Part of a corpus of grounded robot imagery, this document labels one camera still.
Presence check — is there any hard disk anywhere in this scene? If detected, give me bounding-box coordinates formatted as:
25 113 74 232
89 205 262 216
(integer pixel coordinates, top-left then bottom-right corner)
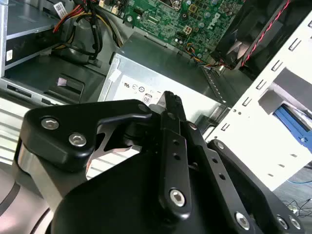
272 103 312 147

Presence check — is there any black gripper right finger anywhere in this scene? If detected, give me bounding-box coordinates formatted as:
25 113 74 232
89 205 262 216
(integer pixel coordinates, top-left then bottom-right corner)
175 95 307 234

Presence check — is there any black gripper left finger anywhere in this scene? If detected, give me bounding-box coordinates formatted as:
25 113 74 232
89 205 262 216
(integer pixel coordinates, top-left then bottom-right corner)
11 90 193 222

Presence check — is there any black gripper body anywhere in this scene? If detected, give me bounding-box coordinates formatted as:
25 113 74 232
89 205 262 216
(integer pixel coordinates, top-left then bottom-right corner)
50 146 308 234

